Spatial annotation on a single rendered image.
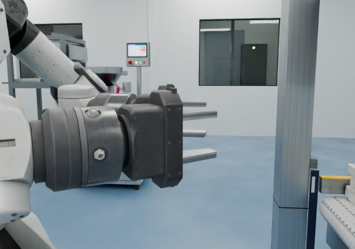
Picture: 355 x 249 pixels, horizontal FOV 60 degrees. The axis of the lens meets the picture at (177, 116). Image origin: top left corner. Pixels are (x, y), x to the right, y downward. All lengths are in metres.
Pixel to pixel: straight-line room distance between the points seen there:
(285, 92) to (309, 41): 0.11
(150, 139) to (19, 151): 0.13
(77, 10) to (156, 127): 5.64
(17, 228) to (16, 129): 0.40
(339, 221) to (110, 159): 0.45
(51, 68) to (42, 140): 0.55
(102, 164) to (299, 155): 0.46
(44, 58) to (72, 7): 5.16
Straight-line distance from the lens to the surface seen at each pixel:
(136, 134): 0.34
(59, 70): 0.86
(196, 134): 0.55
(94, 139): 0.32
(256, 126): 5.51
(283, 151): 0.68
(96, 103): 0.58
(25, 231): 0.70
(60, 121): 0.32
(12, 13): 0.81
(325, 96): 5.72
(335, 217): 0.66
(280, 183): 0.70
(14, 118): 0.33
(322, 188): 0.71
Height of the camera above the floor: 1.06
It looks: 8 degrees down
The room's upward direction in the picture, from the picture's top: straight up
